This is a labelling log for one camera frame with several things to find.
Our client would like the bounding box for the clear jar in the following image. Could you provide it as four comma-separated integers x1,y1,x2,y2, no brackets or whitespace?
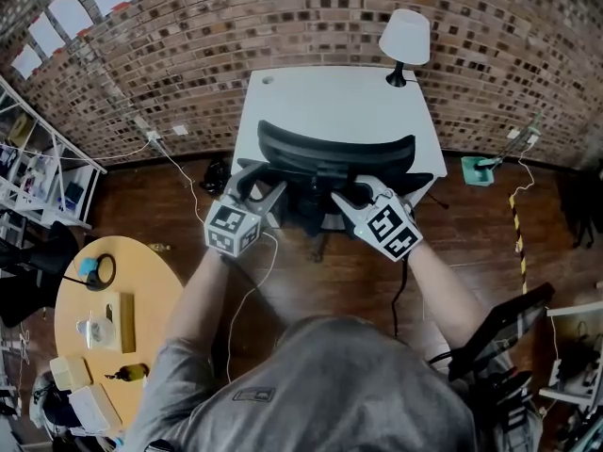
75,315,117,350

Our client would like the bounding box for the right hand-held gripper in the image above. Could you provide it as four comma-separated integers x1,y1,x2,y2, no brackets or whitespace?
330,174,424,264

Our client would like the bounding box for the black flat panel device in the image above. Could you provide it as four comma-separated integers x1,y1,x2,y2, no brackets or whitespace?
447,282,556,381

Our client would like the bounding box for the black strap harness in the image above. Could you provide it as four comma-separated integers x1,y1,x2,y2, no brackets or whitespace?
488,369,534,436

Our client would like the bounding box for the beige box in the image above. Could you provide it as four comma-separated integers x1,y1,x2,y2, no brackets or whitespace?
48,355,93,392

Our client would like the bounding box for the dark side chair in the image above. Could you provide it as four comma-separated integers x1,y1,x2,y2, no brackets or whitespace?
0,220,80,330

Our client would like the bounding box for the white shelf unit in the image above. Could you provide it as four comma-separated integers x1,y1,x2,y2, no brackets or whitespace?
0,74,109,231

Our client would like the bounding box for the black office chair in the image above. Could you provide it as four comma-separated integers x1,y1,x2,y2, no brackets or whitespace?
236,119,435,265

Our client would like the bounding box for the person's right forearm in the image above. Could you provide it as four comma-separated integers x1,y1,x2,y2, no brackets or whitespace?
406,241,487,348

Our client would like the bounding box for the black looped cable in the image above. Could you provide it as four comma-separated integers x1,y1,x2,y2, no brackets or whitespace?
86,252,118,293

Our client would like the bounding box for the dark glass bottle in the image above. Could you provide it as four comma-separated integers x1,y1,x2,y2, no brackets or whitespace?
104,363,152,382

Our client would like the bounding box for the thin white wall cable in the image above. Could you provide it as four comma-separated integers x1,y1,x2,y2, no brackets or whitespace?
510,143,538,199

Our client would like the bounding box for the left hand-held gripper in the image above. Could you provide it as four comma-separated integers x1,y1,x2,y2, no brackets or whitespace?
204,163,289,259

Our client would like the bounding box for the long white floor cable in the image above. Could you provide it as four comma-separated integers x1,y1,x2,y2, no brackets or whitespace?
149,136,281,386

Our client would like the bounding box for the black cable bundle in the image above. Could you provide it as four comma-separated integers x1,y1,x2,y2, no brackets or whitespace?
199,157,233,198

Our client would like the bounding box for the person's grey t-shirt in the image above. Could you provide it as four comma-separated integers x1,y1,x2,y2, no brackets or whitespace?
123,315,544,452

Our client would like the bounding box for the white side desk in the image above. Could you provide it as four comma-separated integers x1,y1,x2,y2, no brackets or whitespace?
538,300,603,410

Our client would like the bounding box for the white shade table lamp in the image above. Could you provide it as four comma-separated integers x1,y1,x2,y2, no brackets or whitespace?
378,8,432,89

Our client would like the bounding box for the person's left forearm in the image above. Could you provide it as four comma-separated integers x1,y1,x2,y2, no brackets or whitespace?
163,246,228,348

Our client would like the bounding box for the teal dustpan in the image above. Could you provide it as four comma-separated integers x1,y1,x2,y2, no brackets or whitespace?
460,110,546,188

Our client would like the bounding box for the yellow black striped floor strip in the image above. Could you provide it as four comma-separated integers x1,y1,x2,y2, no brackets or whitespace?
508,192,530,297

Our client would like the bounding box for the large white box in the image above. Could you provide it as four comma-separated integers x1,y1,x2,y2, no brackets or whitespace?
67,383,123,435

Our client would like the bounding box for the wooden box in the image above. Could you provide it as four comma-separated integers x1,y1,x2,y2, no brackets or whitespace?
105,291,138,354

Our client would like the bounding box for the round wooden table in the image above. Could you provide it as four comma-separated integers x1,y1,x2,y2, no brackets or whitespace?
53,235,186,437

